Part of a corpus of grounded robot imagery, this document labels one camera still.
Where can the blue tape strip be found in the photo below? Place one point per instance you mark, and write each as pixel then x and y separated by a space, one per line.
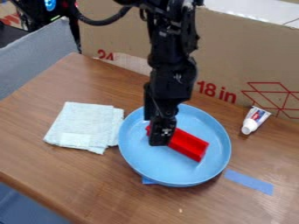
pixel 250 182

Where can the white toothpaste tube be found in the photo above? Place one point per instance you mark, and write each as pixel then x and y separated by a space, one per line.
pixel 255 118

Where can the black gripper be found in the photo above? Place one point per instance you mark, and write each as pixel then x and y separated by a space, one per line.
pixel 167 89

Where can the black computer with lights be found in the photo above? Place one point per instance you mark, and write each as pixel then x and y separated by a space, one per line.
pixel 38 13

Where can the cardboard box wall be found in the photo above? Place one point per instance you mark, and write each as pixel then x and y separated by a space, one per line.
pixel 247 56

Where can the blue plate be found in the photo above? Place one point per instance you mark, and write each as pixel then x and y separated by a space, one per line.
pixel 163 165

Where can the red plastic block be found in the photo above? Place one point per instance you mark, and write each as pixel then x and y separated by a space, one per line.
pixel 187 144

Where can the blue tape under plate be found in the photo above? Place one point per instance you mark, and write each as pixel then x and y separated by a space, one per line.
pixel 147 181

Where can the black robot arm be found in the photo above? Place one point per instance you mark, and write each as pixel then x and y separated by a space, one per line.
pixel 174 40

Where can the light blue folded cloth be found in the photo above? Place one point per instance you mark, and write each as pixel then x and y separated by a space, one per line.
pixel 86 127

